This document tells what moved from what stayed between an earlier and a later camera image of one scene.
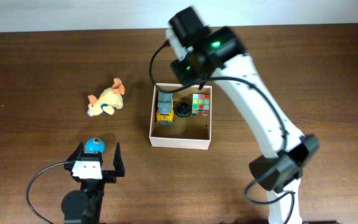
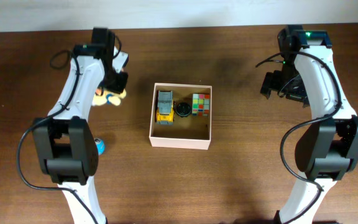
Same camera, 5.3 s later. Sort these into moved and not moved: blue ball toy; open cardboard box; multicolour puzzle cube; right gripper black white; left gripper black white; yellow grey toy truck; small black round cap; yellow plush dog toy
Moved: left gripper black white; right gripper black white; yellow plush dog toy
Not moved: yellow grey toy truck; blue ball toy; small black round cap; multicolour puzzle cube; open cardboard box
